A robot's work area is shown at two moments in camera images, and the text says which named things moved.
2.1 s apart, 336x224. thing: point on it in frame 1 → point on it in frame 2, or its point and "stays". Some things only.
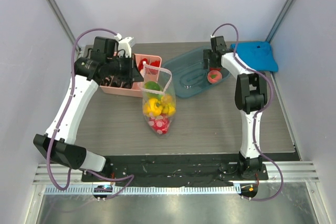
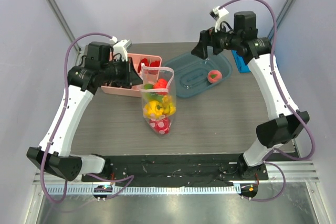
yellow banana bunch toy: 168,105 stays
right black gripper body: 212,64 → 208,41
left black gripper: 130,75 stays
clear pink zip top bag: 159,107 stays
